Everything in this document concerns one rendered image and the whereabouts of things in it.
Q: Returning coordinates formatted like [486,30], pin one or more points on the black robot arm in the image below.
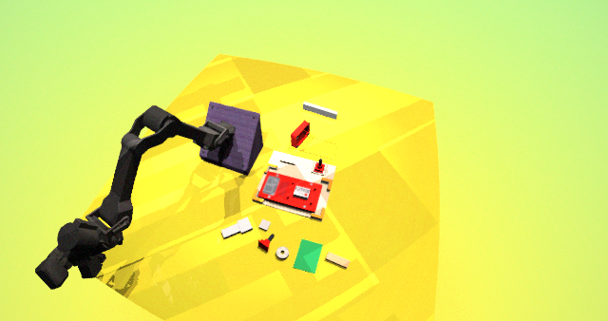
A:
[117,209]

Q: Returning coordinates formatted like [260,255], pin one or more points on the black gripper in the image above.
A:
[54,269]

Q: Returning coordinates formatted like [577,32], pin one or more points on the white ring with centre hole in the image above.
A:
[279,252]

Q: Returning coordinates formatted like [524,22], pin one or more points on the green flat square tile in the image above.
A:
[308,256]

